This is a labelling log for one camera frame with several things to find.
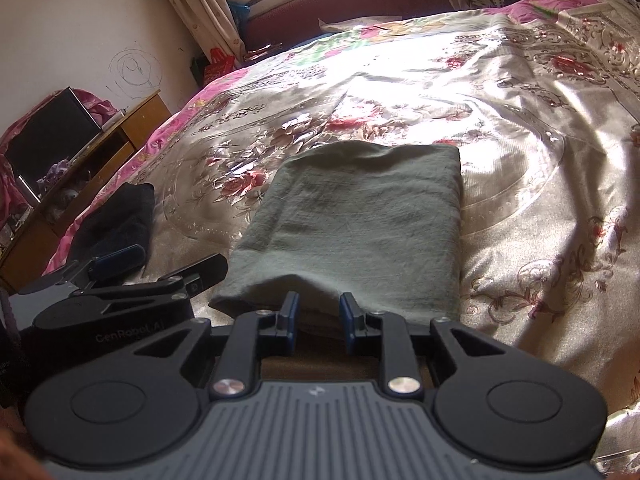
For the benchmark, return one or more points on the black monitor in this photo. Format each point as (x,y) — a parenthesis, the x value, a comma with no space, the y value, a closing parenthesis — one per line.
(59,130)

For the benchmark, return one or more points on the floral satin bedspread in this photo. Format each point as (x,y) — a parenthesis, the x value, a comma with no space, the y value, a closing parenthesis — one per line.
(541,99)

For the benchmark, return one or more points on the red plastic bag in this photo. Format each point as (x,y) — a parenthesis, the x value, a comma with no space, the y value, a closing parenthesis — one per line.
(221,64)

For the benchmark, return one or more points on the wooden side cabinet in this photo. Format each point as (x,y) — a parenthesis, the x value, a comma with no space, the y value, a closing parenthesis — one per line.
(37,238)

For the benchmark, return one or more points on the grey-green pants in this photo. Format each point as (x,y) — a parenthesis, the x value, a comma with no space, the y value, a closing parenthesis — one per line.
(381,223)

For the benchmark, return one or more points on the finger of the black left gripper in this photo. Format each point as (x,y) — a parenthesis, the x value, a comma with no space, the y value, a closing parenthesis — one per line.
(195,274)
(93,271)

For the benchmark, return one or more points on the maroon upholstered bench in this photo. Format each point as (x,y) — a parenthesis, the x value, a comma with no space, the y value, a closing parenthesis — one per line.
(297,21)

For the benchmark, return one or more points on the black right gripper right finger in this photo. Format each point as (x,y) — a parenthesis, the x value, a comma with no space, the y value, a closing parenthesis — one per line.
(493,401)

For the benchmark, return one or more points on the blue bag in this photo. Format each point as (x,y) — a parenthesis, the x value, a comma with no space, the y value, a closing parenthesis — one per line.
(240,14)

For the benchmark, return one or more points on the black folded garment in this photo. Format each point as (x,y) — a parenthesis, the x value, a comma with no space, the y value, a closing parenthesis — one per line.
(125,219)

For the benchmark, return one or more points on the left beige curtain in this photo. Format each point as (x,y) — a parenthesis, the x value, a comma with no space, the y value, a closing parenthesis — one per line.
(211,24)

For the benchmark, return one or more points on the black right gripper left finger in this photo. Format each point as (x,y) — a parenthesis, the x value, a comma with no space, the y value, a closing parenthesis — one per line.
(140,402)

